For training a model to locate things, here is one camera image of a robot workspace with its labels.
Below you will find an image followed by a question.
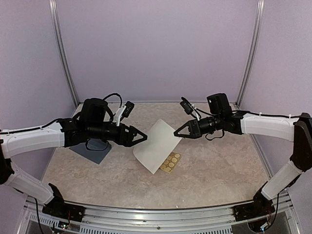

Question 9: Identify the front aluminium frame rail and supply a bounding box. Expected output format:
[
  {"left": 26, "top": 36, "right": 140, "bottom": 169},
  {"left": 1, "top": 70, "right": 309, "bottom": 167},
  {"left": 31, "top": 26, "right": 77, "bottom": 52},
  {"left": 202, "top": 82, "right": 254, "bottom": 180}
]
[{"left": 14, "top": 192, "right": 302, "bottom": 234}]

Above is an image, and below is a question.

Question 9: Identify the round sticker seal sheet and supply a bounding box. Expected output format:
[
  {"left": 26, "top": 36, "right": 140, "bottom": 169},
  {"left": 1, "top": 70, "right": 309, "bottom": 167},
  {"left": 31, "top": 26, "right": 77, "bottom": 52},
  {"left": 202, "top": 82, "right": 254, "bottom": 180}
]
[{"left": 159, "top": 152, "right": 181, "bottom": 173}]

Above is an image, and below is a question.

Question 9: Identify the left aluminium corner post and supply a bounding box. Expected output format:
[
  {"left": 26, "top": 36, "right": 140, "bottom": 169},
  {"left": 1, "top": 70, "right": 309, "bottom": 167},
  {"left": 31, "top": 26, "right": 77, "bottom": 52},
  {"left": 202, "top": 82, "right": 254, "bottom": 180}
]
[{"left": 49, "top": 0, "right": 79, "bottom": 107}]

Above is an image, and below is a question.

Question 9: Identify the right aluminium corner post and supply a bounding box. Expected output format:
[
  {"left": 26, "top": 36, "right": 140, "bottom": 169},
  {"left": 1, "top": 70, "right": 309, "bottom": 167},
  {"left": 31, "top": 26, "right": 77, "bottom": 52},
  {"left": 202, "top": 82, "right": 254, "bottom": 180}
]
[{"left": 235, "top": 0, "right": 265, "bottom": 108}]

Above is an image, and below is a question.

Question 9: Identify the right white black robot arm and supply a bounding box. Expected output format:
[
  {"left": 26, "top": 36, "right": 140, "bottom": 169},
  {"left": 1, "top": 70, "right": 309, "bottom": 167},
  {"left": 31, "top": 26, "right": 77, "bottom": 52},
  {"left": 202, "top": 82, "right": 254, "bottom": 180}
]
[{"left": 174, "top": 93, "right": 312, "bottom": 216}]

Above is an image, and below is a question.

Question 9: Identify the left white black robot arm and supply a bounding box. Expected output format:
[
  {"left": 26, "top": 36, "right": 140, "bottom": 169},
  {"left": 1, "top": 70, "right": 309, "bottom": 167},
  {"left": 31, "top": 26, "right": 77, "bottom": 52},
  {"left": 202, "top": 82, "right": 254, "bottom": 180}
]
[{"left": 0, "top": 98, "right": 148, "bottom": 217}]

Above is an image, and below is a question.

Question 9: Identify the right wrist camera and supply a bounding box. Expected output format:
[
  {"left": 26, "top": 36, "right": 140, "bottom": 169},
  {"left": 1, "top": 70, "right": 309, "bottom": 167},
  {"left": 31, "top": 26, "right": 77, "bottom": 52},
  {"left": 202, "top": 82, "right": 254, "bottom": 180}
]
[{"left": 180, "top": 97, "right": 201, "bottom": 120}]

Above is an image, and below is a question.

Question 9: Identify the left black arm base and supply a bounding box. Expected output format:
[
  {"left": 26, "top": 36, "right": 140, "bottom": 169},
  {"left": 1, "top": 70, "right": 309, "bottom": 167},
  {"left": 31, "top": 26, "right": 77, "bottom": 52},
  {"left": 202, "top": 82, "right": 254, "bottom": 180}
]
[{"left": 42, "top": 183, "right": 85, "bottom": 222}]

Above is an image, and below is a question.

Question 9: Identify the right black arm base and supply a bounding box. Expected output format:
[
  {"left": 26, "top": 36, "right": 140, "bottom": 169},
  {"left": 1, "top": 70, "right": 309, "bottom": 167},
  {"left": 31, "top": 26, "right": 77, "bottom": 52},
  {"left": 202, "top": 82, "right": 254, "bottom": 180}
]
[{"left": 233, "top": 188, "right": 275, "bottom": 221}]

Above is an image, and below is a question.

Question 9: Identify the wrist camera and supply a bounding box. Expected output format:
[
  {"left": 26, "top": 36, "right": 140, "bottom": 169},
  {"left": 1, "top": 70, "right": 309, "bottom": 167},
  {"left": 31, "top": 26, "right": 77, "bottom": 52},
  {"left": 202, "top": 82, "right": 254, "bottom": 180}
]
[
  {"left": 113, "top": 101, "right": 135, "bottom": 126},
  {"left": 180, "top": 97, "right": 201, "bottom": 120}
]

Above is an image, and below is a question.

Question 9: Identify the aluminium corner post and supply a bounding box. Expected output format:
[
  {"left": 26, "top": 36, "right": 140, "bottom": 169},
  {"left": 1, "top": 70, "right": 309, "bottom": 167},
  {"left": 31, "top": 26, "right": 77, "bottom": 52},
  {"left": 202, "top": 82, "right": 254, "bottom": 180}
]
[
  {"left": 235, "top": 0, "right": 265, "bottom": 108},
  {"left": 49, "top": 0, "right": 79, "bottom": 107}
]

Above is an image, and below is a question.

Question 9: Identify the beige lined letter paper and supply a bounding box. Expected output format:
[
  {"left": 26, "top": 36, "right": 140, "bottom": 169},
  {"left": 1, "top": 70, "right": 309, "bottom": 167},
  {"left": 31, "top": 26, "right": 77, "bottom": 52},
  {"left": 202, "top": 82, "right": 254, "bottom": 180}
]
[{"left": 133, "top": 119, "right": 182, "bottom": 174}]

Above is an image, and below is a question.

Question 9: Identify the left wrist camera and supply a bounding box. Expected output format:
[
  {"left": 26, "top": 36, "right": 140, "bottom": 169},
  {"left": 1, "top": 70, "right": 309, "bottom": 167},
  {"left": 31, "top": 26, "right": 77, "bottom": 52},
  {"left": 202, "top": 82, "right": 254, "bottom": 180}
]
[{"left": 113, "top": 101, "right": 135, "bottom": 126}]

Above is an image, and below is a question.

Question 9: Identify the blue grey envelope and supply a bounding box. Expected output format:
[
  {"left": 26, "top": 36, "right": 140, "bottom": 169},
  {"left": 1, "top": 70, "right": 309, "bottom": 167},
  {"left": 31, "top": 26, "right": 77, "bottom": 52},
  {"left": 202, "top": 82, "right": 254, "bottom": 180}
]
[{"left": 69, "top": 139, "right": 112, "bottom": 164}]

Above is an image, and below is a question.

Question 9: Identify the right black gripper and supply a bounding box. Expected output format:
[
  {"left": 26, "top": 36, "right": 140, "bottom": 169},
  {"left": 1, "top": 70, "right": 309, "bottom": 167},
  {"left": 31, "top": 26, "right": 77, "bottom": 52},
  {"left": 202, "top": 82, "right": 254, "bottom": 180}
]
[{"left": 174, "top": 113, "right": 222, "bottom": 139}]

